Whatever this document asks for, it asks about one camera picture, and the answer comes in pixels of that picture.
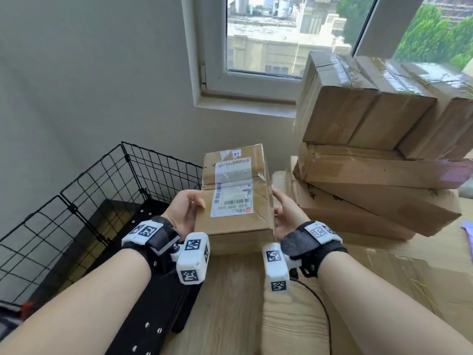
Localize person's right hand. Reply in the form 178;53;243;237
271;185;313;244

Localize person's left hand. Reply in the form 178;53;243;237
162;190;206;243

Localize small labelled box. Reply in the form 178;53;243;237
194;143;275;255

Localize black wire cart basket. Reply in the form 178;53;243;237
0;141;204;355

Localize large taped box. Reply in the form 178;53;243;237
290;51;473;329

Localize purple mailer with label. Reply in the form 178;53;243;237
461;221;473;261

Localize person's right forearm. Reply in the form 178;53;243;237
317;251;473;355

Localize person's left forearm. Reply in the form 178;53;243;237
0;247;152;355

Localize wooden table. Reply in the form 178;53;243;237
260;155;473;355

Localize black wrist strap white markers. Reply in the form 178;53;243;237
280;220;349;280
121;216;182;265

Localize white wrist camera with markers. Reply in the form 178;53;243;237
262;244;291;292
175;232;210;285

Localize thin black camera cable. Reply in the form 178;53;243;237
290;279;332;355

